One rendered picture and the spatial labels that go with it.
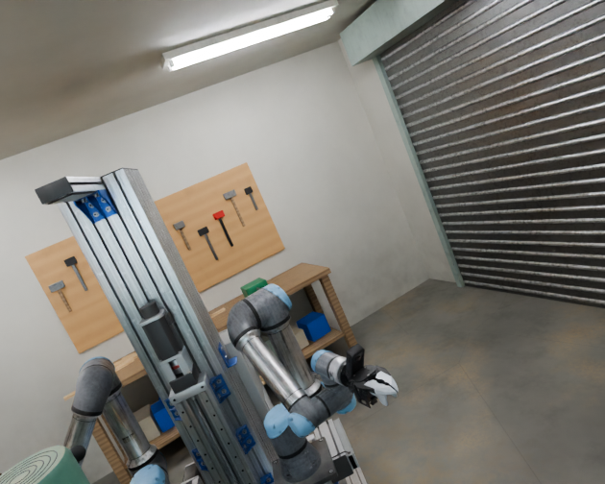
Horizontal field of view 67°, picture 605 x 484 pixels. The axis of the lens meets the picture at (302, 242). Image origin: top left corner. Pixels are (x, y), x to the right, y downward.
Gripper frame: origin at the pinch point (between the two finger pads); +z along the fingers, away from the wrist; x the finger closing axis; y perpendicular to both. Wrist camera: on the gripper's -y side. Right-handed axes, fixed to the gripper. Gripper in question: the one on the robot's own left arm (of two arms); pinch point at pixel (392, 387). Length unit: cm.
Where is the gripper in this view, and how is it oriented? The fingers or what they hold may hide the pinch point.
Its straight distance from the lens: 119.7
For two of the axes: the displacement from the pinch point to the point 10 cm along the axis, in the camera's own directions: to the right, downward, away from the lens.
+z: 5.0, 0.2, -8.7
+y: 3.8, 9.0, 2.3
